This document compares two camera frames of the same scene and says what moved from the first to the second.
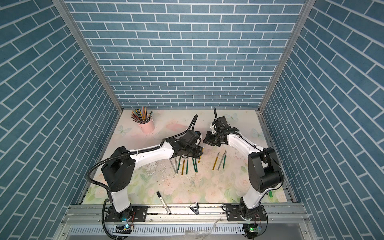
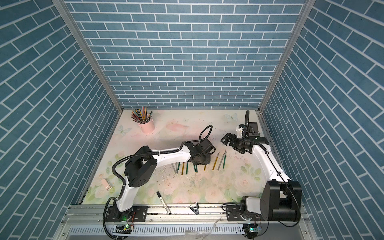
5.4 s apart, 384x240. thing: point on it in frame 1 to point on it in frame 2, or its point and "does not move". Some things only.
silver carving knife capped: x=221 y=160 does not move
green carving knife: x=224 y=160 does not move
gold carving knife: x=215 y=161 does not move
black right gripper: x=208 y=140 to x=229 y=136
